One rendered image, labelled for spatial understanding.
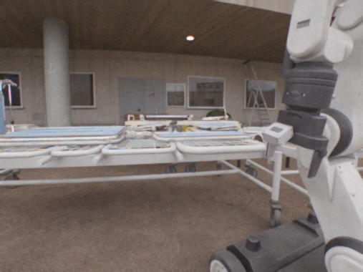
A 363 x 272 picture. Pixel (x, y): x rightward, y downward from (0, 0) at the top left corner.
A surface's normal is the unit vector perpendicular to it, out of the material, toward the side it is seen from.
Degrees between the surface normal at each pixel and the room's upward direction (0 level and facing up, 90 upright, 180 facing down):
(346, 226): 90
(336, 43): 101
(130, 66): 90
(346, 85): 90
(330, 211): 90
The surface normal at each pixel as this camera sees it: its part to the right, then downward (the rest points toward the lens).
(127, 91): 0.18, 0.11
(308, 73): -0.71, 0.15
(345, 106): -0.93, 0.04
